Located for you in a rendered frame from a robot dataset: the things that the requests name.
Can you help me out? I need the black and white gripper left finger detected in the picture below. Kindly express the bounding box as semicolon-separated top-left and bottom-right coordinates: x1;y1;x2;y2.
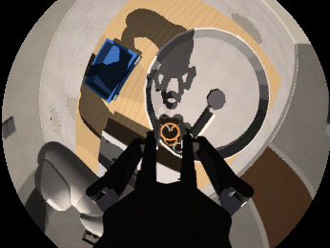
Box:
86;120;161;223

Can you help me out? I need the blue plastic crate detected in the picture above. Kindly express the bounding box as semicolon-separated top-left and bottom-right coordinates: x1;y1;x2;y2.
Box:
84;38;141;103

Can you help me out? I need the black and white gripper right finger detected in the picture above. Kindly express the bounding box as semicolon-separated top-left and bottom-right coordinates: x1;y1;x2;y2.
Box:
175;119;254;225

